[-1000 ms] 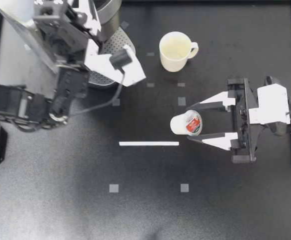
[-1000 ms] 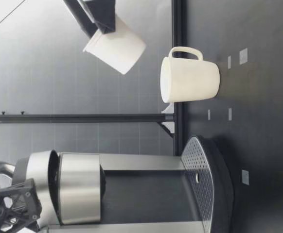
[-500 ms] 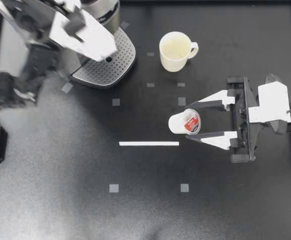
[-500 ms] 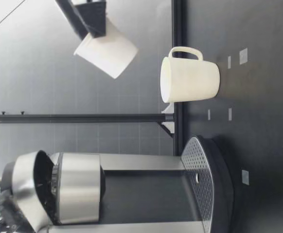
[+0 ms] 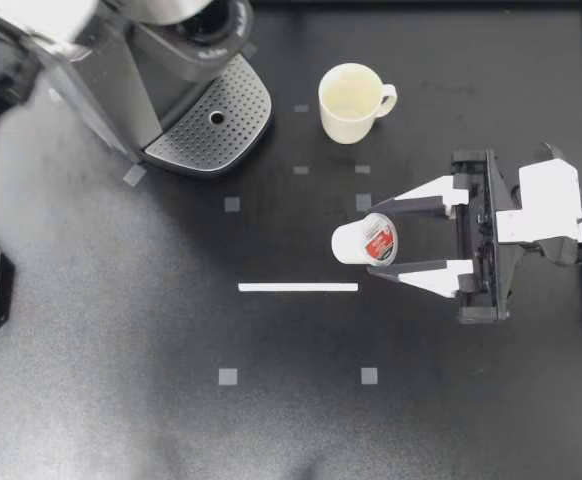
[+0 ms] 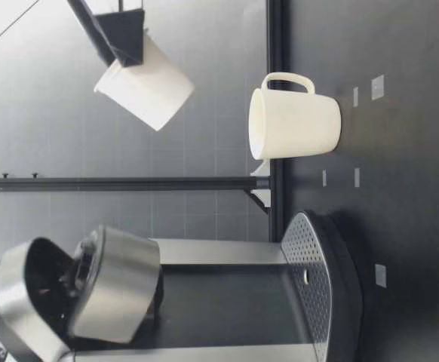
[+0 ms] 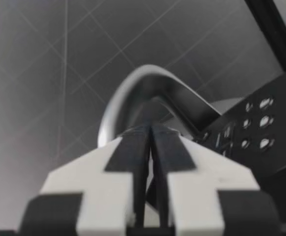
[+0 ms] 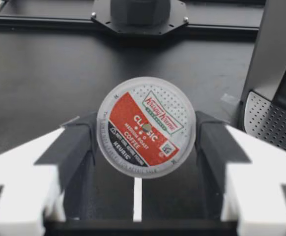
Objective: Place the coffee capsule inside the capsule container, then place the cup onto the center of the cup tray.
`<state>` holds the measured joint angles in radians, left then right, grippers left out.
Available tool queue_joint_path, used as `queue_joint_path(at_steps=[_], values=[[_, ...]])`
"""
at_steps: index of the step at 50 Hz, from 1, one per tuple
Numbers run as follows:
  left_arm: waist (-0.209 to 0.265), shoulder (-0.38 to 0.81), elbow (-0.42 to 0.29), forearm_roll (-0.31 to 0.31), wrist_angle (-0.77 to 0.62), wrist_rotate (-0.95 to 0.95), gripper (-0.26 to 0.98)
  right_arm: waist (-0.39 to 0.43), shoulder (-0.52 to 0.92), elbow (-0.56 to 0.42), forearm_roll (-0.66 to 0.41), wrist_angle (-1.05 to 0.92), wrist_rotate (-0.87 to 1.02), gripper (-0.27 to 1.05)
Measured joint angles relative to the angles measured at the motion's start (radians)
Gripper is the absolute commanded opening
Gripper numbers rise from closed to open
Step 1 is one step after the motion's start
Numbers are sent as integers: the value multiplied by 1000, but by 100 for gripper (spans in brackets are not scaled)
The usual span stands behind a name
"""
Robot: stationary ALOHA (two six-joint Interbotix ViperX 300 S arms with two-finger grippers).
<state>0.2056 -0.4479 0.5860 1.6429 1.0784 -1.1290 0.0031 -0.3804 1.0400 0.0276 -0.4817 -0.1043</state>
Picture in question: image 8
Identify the coffee capsule with red lid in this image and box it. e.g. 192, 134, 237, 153
96, 77, 197, 180

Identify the black frame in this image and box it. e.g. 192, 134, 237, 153
0, 14, 259, 37

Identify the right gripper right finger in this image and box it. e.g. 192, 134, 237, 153
194, 111, 286, 236

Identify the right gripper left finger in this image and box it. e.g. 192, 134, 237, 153
0, 111, 99, 236

